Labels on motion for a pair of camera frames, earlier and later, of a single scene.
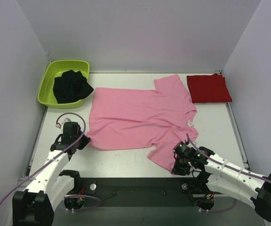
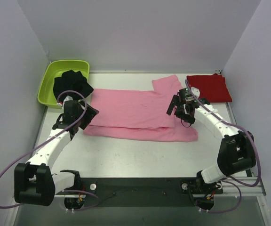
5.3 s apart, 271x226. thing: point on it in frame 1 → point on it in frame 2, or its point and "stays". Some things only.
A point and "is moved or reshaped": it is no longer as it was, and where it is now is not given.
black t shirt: (71, 86) stays
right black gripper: (177, 165) → (176, 106)
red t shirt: (208, 88) stays
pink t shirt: (160, 118) is moved or reshaped
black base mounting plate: (147, 191) stays
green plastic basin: (52, 68) stays
